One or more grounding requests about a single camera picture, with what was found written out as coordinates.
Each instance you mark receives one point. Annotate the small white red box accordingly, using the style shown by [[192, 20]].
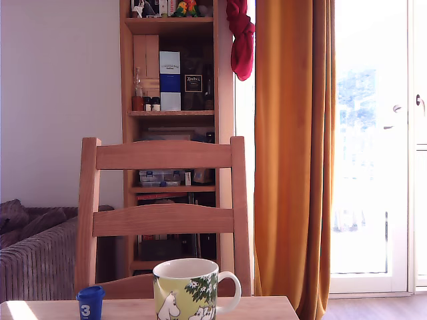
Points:
[[188, 178]]

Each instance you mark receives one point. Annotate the clear glass bottle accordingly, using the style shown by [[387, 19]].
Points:
[[138, 100]]

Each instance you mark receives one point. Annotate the dark glass bottle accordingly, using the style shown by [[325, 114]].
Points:
[[208, 86]]

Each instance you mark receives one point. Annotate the wooden chair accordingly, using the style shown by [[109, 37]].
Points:
[[163, 155]]

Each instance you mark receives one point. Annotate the clear plastic organiser box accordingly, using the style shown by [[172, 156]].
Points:
[[160, 178]]

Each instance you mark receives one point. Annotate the pale wooden box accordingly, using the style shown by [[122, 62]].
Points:
[[146, 56]]

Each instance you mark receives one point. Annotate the tall wooden bookshelf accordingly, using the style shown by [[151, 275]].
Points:
[[170, 25]]

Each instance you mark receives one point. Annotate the grey sofa cushion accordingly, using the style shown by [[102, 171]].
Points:
[[11, 215], [45, 221]]

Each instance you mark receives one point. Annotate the red book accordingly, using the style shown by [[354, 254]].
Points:
[[160, 196]]

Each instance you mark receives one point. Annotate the blue coffee capsule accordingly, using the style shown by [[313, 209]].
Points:
[[90, 297]]

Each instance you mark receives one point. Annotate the small dark-lidded jar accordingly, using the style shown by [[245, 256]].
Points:
[[147, 106], [155, 106]]

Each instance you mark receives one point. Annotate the green cartoon print mug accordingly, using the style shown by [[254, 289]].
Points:
[[180, 295]]

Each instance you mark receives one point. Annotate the colourful parrot toy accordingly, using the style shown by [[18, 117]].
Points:
[[185, 8]]

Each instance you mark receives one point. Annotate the white and blue carton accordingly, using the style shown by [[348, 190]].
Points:
[[170, 83]]

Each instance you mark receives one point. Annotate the grey ribbed sofa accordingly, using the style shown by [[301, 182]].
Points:
[[40, 260]]

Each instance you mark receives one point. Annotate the black bottle carton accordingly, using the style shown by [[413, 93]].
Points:
[[193, 83]]

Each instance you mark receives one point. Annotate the red knotted cloth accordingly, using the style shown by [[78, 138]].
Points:
[[241, 50]]

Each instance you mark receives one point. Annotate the black and white photo cards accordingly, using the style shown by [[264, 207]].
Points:
[[145, 7]]

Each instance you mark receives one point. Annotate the orange curtain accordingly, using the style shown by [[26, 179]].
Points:
[[290, 150]]

